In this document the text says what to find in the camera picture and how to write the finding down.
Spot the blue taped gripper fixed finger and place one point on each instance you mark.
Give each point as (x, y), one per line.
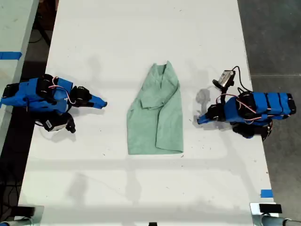
(204, 117)
(98, 100)

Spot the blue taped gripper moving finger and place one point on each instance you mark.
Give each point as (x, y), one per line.
(205, 122)
(94, 104)

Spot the pale green t-shirt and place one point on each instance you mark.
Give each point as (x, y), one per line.
(157, 122)

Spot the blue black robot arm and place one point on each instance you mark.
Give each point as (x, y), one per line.
(263, 106)
(30, 94)

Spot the long blue tape strip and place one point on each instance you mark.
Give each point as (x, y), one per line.
(10, 55)

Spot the pale side table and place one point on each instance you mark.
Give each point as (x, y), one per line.
(14, 30)

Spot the short blue tape strip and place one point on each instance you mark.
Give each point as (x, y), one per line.
(266, 193)

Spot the small black box on plate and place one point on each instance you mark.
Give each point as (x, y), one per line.
(270, 208)
(26, 210)

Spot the black camera stalk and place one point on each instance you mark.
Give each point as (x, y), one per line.
(224, 95)

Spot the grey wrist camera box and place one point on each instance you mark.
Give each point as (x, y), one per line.
(225, 77)

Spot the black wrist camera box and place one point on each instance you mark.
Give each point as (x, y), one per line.
(56, 123)

